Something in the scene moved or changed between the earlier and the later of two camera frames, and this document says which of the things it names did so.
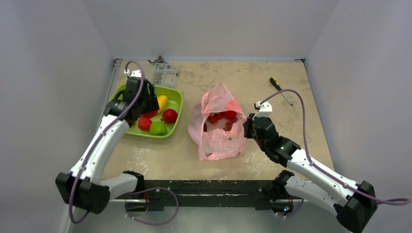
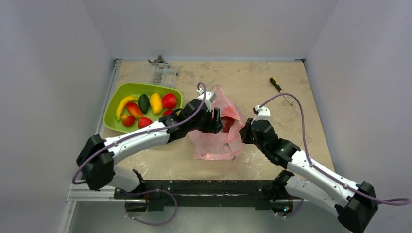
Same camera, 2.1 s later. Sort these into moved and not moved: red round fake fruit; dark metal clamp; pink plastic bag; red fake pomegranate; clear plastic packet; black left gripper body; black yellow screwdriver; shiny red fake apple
Moved: black left gripper body; shiny red fake apple
Not moved: pink plastic bag; dark metal clamp; clear plastic packet; red fake pomegranate; black yellow screwdriver; red round fake fruit
